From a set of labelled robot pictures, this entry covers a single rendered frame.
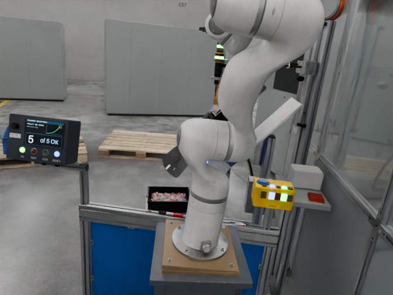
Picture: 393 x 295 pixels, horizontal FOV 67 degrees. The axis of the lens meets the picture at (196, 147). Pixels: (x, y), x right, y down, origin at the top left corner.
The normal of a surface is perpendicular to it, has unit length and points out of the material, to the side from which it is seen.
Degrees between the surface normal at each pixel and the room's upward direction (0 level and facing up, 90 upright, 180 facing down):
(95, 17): 90
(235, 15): 113
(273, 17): 108
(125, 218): 90
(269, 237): 90
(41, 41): 90
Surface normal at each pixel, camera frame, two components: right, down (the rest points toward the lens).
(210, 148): 0.14, 0.46
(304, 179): -0.11, 0.30
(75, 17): 0.32, 0.32
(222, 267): 0.15, -0.93
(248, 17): 0.07, 0.69
